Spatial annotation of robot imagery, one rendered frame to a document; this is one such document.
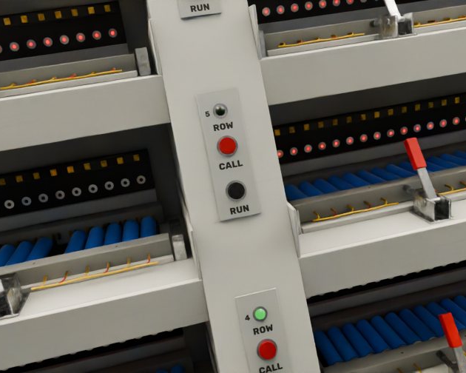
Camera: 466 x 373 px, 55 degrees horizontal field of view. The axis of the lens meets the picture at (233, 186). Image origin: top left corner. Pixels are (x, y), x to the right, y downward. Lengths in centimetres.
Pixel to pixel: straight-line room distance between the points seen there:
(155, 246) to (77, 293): 9
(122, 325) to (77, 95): 22
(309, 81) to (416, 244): 20
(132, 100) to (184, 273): 17
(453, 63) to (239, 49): 23
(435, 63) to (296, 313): 29
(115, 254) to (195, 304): 10
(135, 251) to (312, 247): 18
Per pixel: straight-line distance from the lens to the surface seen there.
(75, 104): 44
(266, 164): 43
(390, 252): 48
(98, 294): 45
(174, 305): 43
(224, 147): 42
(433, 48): 52
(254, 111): 43
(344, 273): 46
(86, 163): 59
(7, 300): 45
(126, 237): 50
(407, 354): 58
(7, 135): 46
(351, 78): 48
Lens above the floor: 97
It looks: 1 degrees up
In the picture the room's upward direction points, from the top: 11 degrees counter-clockwise
